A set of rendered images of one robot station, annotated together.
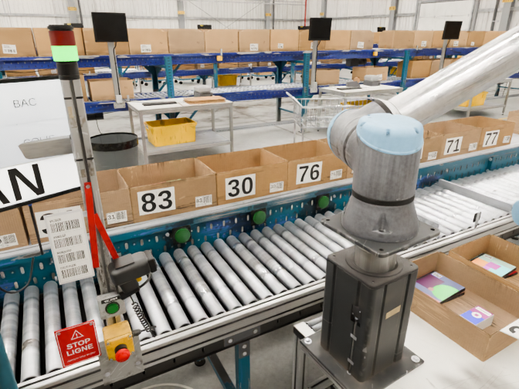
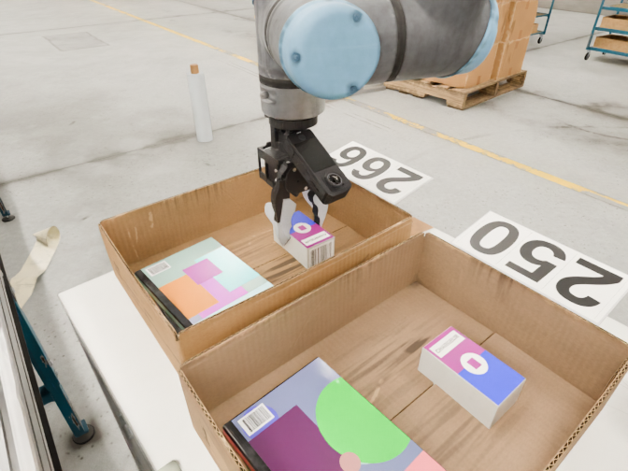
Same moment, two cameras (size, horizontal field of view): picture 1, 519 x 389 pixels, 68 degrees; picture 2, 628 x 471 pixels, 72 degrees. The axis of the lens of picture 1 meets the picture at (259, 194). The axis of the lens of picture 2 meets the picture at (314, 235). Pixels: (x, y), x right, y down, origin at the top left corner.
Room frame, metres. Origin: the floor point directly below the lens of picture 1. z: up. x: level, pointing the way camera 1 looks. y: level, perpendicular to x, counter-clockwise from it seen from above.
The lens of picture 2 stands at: (1.23, -0.42, 1.20)
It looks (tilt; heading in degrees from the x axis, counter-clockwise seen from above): 35 degrees down; 261
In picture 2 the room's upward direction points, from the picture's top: straight up
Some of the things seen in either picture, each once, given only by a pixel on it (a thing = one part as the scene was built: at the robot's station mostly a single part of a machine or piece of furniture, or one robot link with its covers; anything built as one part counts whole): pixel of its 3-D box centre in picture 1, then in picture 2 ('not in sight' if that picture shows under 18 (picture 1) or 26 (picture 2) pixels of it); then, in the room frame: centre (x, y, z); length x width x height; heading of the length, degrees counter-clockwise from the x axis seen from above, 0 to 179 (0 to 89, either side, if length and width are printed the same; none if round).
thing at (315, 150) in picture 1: (303, 164); not in sight; (2.09, -0.25, 0.96); 0.39 x 0.29 x 0.17; 118
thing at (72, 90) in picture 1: (100, 250); not in sight; (0.89, 0.42, 1.11); 0.12 x 0.05 x 0.88; 118
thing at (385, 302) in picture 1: (365, 308); not in sight; (0.90, -0.30, 0.91); 0.26 x 0.26 x 0.33; 32
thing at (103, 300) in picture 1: (111, 305); not in sight; (0.87, 0.41, 0.95); 0.07 x 0.03 x 0.07; 118
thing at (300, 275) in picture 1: (279, 256); not in sight; (1.48, -0.09, 0.72); 0.52 x 0.05 x 0.05; 28
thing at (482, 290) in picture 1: (457, 298); (406, 389); (1.09, -0.69, 0.80); 0.38 x 0.28 x 0.10; 30
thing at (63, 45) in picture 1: (63, 45); not in sight; (0.90, 0.43, 1.62); 0.05 x 0.05 x 0.06
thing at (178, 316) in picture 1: (164, 290); not in sight; (1.24, 0.37, 0.72); 0.52 x 0.05 x 0.05; 28
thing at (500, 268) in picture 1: (486, 268); (206, 285); (1.31, -0.91, 0.78); 0.19 x 0.14 x 0.02; 124
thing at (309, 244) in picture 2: not in sight; (303, 239); (1.16, -1.00, 0.78); 0.10 x 0.06 x 0.05; 118
